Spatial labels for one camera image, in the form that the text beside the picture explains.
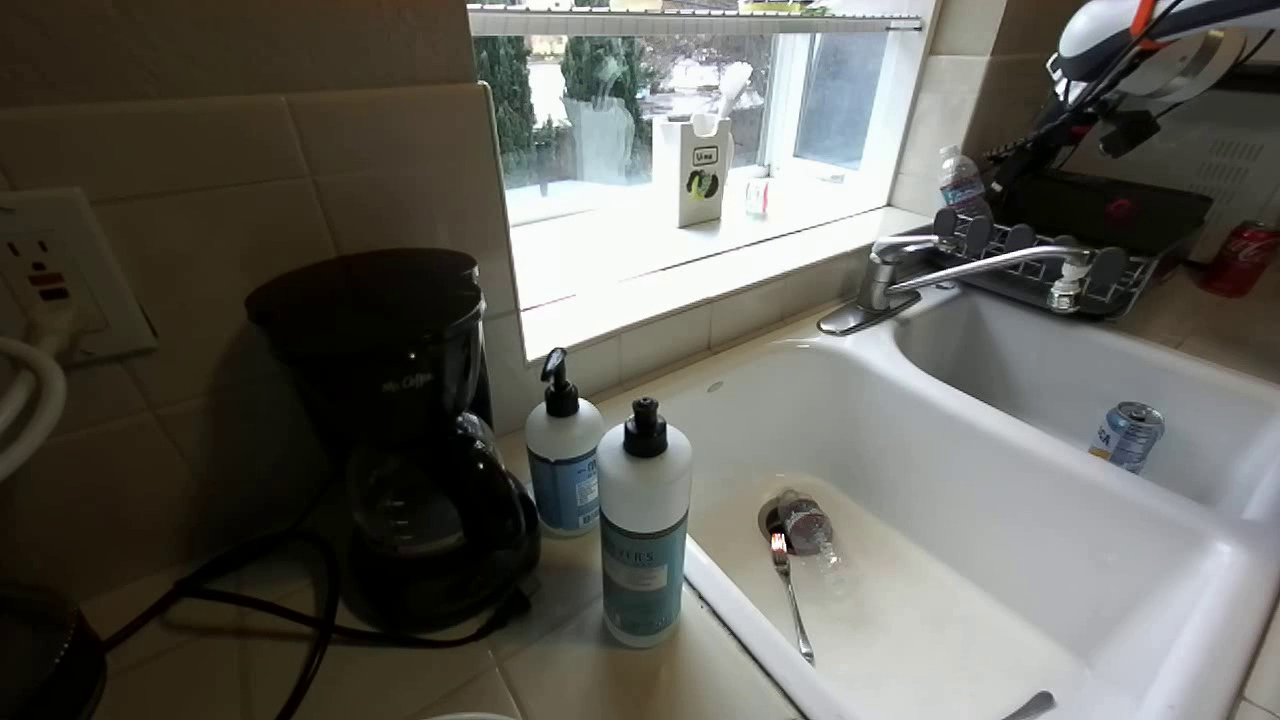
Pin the black dish tray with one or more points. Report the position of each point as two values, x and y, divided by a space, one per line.
1146 214

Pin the metal spoon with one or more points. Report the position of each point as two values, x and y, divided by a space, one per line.
788 603

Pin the grey pegged drying mat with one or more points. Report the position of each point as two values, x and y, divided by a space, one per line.
1015 274

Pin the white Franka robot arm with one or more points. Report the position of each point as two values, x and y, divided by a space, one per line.
1175 33

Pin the white wall power outlet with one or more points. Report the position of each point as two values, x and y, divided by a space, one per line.
95 284

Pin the blue drink can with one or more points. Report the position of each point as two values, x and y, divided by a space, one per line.
1130 434

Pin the white green tissue carton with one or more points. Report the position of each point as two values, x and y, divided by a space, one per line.
703 161

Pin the small white soap pump bottle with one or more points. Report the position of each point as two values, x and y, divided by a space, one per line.
566 466

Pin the small white object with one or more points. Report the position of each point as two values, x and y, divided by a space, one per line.
1065 284

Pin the black round appliance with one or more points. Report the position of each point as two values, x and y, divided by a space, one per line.
46 663

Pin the clear plastic water bottle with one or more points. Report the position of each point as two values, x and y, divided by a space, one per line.
959 184

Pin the white window frame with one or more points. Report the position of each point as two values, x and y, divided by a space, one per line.
693 274

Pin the chrome sink faucet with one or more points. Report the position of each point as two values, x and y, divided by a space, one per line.
933 274

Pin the metal sink drain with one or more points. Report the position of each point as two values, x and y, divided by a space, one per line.
800 516

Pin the white double kitchen sink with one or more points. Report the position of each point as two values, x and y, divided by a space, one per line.
961 534

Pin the large white soap pump bottle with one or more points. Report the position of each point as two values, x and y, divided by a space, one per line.
645 534

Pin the small red white container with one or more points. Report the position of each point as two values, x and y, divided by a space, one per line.
759 192

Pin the black drip coffee maker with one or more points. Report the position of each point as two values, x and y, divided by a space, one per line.
413 443

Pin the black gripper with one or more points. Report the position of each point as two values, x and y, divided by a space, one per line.
1114 122

